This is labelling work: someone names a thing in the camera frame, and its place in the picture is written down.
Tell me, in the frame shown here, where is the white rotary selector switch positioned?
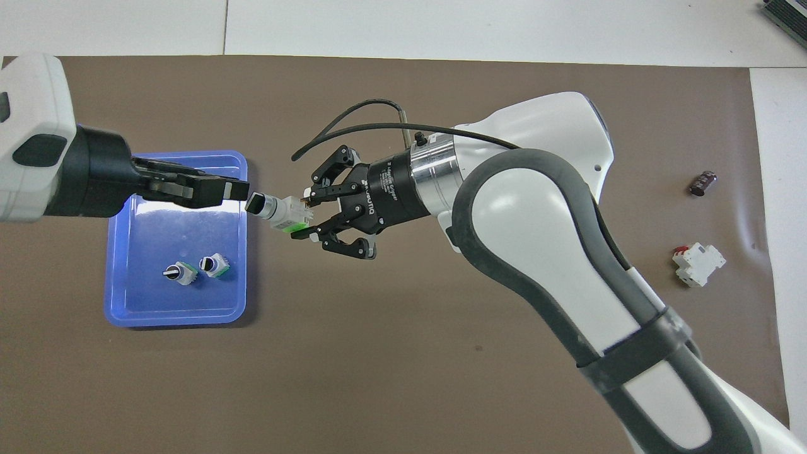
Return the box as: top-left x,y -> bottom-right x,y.
199,253 -> 231,278
163,262 -> 199,286
245,192 -> 313,235

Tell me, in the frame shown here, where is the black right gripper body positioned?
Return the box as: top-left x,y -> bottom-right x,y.
340,153 -> 422,235

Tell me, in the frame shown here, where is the brown table mat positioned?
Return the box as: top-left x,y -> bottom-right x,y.
0,55 -> 794,454

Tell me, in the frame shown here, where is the grey green electronic device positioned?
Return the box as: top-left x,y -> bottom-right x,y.
760,0 -> 807,32

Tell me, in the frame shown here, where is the blue plastic tray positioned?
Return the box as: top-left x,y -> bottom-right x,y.
103,150 -> 248,328

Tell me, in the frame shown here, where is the white circuit breaker red lever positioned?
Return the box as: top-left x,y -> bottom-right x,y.
671,243 -> 727,288

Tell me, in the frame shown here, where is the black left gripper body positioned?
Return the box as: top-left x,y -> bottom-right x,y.
47,126 -> 152,218

